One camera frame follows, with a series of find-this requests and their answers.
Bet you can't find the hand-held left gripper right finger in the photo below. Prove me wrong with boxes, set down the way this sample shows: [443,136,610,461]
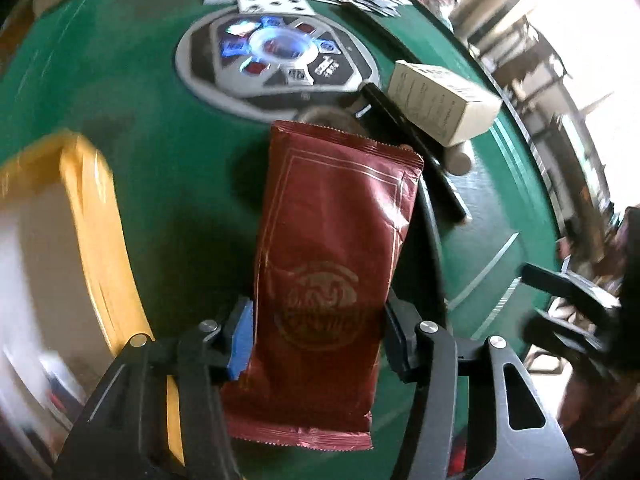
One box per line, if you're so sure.
[382,292,581,480]

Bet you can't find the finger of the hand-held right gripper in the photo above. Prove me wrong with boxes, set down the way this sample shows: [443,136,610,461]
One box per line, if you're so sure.
[520,309,618,368]
[521,262,621,311]

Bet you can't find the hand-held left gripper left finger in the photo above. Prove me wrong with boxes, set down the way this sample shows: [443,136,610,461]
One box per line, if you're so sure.
[55,297,253,480]

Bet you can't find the red foil packet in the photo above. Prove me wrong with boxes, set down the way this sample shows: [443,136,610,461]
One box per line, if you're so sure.
[220,120,425,451]

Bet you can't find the black long bar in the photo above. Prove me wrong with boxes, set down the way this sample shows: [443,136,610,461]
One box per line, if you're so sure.
[359,82,469,224]

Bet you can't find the white bottle with red label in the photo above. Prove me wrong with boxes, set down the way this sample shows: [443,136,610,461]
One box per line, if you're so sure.
[442,142,474,175]

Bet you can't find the white medicine box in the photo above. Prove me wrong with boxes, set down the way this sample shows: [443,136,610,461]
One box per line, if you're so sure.
[389,60,503,147]

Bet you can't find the round table control panel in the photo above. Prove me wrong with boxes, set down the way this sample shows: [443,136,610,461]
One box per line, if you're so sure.
[175,12,382,111]

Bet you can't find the pile of bags and clothes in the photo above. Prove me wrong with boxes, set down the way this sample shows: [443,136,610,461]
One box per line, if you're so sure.
[417,0,458,31]

